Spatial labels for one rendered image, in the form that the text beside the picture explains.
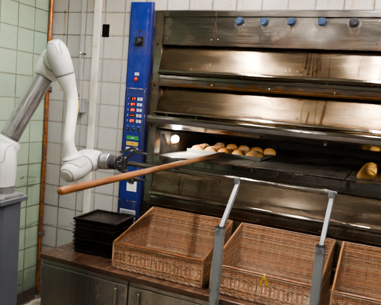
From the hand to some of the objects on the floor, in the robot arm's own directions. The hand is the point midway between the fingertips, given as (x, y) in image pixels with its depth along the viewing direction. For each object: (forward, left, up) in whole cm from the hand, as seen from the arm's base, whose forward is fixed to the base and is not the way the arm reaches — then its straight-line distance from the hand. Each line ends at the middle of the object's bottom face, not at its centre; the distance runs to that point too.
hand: (144, 166), depth 248 cm
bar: (+36, +6, -119) cm, 124 cm away
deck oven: (+67, +148, -119) cm, 202 cm away
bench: (+55, +26, -119) cm, 134 cm away
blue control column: (-30, +154, -119) cm, 197 cm away
